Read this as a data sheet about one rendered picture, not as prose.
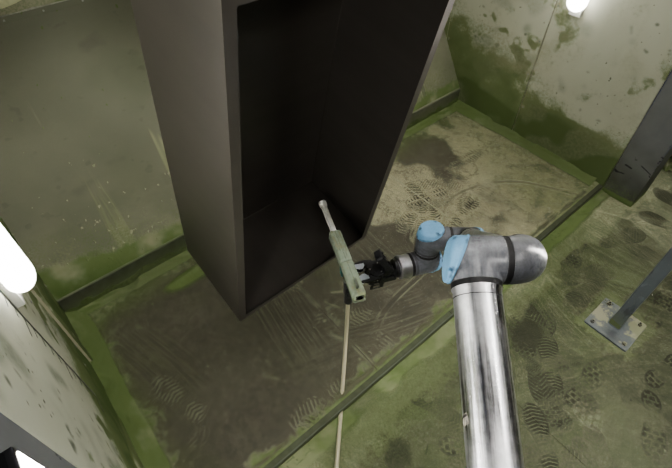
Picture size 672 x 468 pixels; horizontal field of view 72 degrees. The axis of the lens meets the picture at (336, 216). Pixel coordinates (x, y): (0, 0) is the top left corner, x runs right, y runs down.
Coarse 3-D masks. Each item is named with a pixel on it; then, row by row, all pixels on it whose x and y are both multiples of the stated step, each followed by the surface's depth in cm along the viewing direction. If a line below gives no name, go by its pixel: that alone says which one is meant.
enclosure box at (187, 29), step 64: (192, 0) 71; (256, 0) 69; (320, 0) 128; (384, 0) 121; (448, 0) 104; (192, 64) 84; (256, 64) 129; (320, 64) 148; (384, 64) 133; (192, 128) 101; (256, 128) 149; (320, 128) 175; (384, 128) 146; (192, 192) 127; (256, 192) 177; (320, 192) 199; (192, 256) 172; (256, 256) 177; (320, 256) 181
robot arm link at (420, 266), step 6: (414, 252) 172; (414, 258) 171; (420, 258) 170; (438, 258) 172; (414, 264) 170; (420, 264) 171; (426, 264) 170; (432, 264) 171; (438, 264) 173; (414, 270) 170; (420, 270) 171; (426, 270) 172; (432, 270) 173
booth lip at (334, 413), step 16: (592, 192) 269; (576, 208) 260; (560, 224) 255; (448, 320) 213; (400, 352) 200; (384, 368) 195; (368, 384) 190; (352, 400) 186; (336, 416) 183; (288, 448) 173; (272, 464) 169
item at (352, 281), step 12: (324, 204) 187; (324, 216) 184; (336, 240) 172; (336, 252) 169; (348, 252) 169; (348, 264) 164; (348, 276) 161; (348, 288) 160; (360, 288) 157; (348, 300) 175; (360, 300) 159
